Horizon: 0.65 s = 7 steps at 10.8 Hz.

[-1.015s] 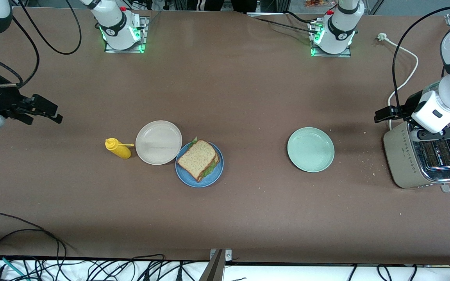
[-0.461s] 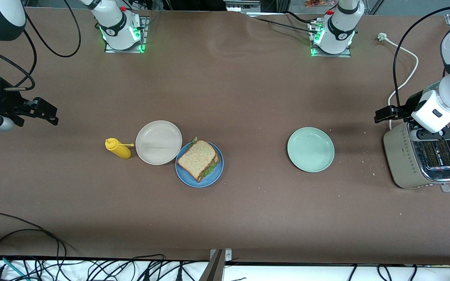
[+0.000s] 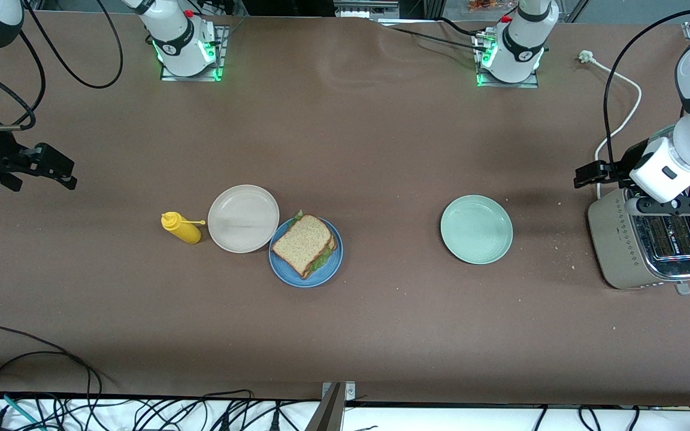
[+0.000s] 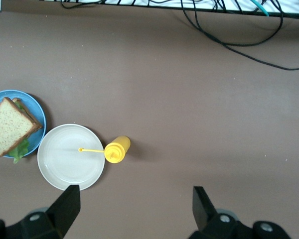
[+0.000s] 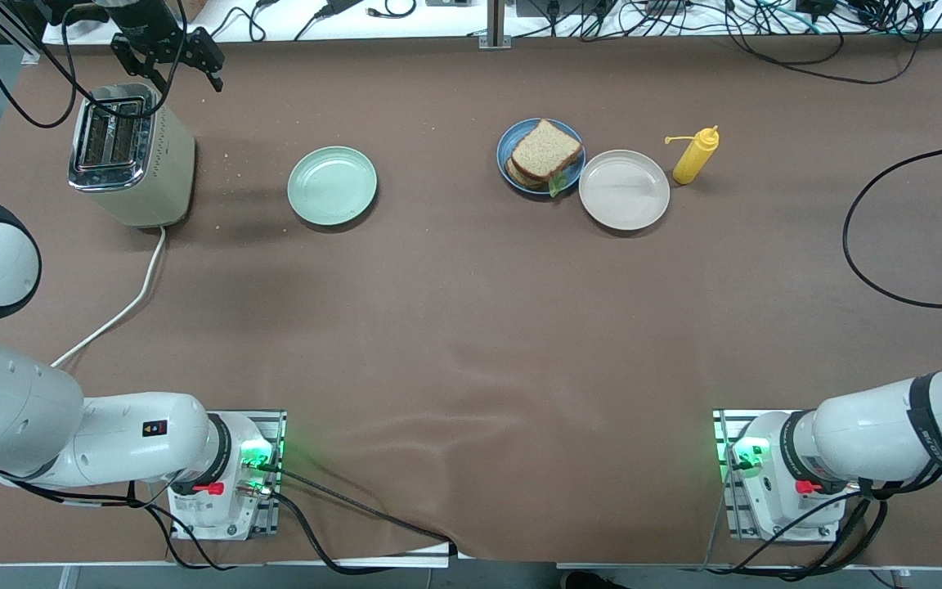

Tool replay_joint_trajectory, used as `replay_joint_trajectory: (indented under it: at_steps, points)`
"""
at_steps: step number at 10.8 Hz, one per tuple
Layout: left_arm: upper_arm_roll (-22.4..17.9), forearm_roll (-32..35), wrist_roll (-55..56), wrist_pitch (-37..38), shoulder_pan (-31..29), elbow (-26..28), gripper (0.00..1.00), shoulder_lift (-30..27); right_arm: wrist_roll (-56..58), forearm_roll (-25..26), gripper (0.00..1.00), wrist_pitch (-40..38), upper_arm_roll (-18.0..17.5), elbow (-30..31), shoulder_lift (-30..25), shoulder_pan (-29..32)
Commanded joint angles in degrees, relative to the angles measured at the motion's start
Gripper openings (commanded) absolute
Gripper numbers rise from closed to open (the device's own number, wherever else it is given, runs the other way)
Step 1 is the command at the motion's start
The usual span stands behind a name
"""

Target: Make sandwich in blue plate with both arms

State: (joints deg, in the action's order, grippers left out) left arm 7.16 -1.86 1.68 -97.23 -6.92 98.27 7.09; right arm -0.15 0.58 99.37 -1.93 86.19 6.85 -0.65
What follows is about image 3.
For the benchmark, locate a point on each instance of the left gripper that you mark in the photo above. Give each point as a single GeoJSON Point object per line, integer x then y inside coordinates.
{"type": "Point", "coordinates": [625, 165]}

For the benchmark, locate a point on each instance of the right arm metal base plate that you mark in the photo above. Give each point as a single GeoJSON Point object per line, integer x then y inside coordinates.
{"type": "Point", "coordinates": [221, 60]}

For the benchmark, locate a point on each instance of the orange food package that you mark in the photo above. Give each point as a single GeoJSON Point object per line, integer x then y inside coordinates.
{"type": "Point", "coordinates": [489, 5]}

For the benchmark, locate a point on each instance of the aluminium table bracket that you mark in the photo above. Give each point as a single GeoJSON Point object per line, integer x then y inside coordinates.
{"type": "Point", "coordinates": [333, 413]}

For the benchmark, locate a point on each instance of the green lettuce leaf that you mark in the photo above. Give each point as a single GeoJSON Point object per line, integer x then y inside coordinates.
{"type": "Point", "coordinates": [322, 258]}

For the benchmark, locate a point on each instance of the yellow squeeze bottle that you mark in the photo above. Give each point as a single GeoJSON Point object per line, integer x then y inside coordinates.
{"type": "Point", "coordinates": [186, 230]}

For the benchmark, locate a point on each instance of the toasted bread slice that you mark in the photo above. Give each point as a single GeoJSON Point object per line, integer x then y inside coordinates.
{"type": "Point", "coordinates": [300, 242]}
{"type": "Point", "coordinates": [333, 242]}

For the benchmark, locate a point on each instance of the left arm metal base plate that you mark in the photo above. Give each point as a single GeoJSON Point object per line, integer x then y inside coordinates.
{"type": "Point", "coordinates": [530, 84]}

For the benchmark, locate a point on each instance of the beige plate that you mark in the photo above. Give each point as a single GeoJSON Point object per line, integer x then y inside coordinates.
{"type": "Point", "coordinates": [243, 218]}

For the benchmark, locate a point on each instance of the green plate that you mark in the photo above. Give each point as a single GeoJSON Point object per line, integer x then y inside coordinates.
{"type": "Point", "coordinates": [477, 229]}

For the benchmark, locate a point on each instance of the blue plate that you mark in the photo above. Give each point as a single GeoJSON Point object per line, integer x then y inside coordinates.
{"type": "Point", "coordinates": [282, 270]}

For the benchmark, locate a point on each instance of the beige chrome toaster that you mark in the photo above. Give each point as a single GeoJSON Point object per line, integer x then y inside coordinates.
{"type": "Point", "coordinates": [614, 251]}

